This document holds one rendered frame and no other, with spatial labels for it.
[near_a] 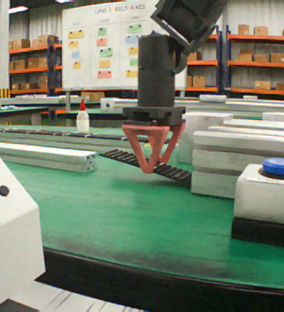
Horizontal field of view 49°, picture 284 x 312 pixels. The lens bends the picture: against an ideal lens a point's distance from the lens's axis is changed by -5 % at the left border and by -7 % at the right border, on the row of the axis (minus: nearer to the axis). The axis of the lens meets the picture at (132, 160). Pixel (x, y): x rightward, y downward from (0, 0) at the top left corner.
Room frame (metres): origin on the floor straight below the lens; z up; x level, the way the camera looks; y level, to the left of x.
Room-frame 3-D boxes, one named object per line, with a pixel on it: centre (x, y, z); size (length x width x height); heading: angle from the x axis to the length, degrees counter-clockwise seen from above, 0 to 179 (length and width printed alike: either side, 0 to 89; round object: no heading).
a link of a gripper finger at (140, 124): (0.49, -0.03, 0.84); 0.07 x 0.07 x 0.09; 62
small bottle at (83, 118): (1.04, 0.16, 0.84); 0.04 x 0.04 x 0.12
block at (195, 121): (0.65, -0.15, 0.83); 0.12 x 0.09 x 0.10; 152
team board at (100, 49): (3.70, 0.13, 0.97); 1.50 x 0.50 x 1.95; 69
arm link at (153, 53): (0.51, -0.04, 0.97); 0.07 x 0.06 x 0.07; 159
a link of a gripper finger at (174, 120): (0.51, -0.04, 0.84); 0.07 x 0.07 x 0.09; 62
